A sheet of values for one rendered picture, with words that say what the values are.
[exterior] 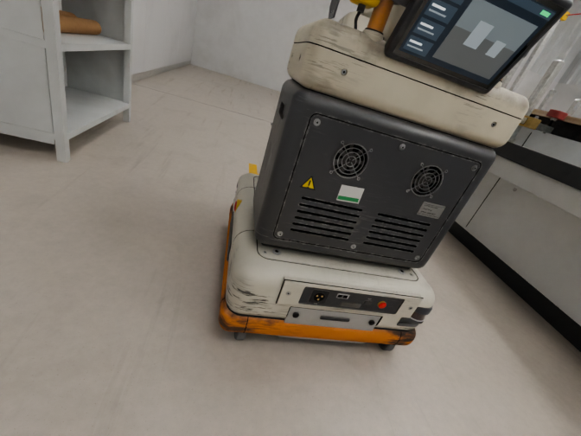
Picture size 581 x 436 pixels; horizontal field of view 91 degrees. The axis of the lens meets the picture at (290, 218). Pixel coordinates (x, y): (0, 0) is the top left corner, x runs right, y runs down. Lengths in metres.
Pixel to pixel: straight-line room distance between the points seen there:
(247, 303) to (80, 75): 2.16
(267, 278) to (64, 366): 0.50
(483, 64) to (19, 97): 1.69
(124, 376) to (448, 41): 0.98
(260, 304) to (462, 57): 0.69
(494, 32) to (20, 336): 1.18
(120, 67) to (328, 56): 2.02
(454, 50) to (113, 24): 2.15
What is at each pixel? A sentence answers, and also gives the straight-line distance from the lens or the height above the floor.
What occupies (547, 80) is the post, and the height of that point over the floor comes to 1.01.
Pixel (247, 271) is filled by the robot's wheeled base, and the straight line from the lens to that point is 0.71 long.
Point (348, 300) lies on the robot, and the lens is 0.82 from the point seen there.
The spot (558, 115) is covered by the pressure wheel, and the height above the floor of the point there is 0.89.
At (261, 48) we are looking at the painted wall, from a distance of 7.82.
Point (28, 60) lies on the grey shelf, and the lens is 1.70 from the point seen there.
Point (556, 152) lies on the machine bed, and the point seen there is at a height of 0.72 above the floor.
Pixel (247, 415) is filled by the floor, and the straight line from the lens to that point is 0.82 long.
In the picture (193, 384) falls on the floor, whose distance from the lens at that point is 0.83.
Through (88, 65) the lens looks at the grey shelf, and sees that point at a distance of 2.57.
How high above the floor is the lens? 0.73
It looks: 28 degrees down
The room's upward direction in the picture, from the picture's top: 19 degrees clockwise
